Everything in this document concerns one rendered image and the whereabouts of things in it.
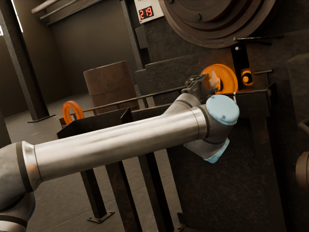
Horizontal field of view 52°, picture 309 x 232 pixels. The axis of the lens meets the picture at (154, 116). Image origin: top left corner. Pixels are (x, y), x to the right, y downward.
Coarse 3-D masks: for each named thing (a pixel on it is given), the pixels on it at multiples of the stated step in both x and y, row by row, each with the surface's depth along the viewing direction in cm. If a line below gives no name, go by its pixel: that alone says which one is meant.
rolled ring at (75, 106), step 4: (64, 104) 189; (68, 104) 186; (72, 104) 183; (76, 104) 184; (64, 108) 190; (68, 108) 191; (72, 108) 184; (76, 108) 182; (80, 108) 184; (64, 112) 192; (68, 112) 193; (76, 112) 183; (80, 112) 183; (64, 116) 193; (68, 116) 194; (80, 116) 182; (84, 116) 184; (64, 120) 195; (68, 120) 193; (72, 120) 195
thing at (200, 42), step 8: (160, 0) 120; (264, 0) 97; (272, 0) 95; (264, 8) 97; (272, 8) 97; (168, 16) 120; (256, 16) 100; (264, 16) 98; (176, 24) 119; (248, 24) 102; (256, 24) 101; (184, 32) 118; (240, 32) 105; (248, 32) 103; (192, 40) 117; (200, 40) 115; (208, 40) 113; (216, 40) 111; (224, 40) 109; (232, 40) 107
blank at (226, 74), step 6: (210, 66) 119; (216, 66) 117; (222, 66) 116; (210, 72) 120; (216, 72) 118; (222, 72) 116; (228, 72) 115; (222, 78) 117; (228, 78) 116; (234, 78) 115; (228, 84) 116; (234, 84) 115; (222, 90) 119; (228, 90) 117; (234, 90) 116
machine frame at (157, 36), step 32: (288, 0) 106; (160, 32) 144; (288, 32) 110; (160, 64) 142; (192, 64) 132; (224, 64) 123; (256, 64) 115; (160, 96) 148; (288, 96) 111; (288, 128) 115; (192, 160) 149; (224, 160) 137; (256, 160) 127; (288, 160) 119; (192, 192) 155; (224, 192) 143; (256, 192) 132; (288, 192) 123; (192, 224) 163; (224, 224) 149; (256, 224) 137
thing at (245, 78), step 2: (244, 74) 122; (246, 74) 121; (248, 74) 120; (250, 74) 120; (242, 76) 122; (244, 76) 120; (246, 76) 120; (248, 76) 120; (250, 76) 120; (242, 78) 122; (244, 78) 121; (246, 78) 120; (248, 78) 120; (250, 78) 120; (244, 80) 121; (246, 80) 120; (248, 80) 120; (250, 80) 120; (246, 82) 121; (248, 82) 121; (250, 82) 121
